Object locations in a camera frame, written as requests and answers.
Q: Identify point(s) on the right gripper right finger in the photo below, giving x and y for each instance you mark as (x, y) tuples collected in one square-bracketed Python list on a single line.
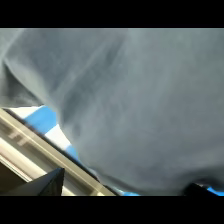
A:
[(196, 190)]

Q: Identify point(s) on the grey garment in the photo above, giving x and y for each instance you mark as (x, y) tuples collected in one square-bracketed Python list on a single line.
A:
[(140, 100)]

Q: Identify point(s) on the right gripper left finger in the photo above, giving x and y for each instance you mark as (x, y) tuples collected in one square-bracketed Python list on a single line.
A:
[(46, 185)]

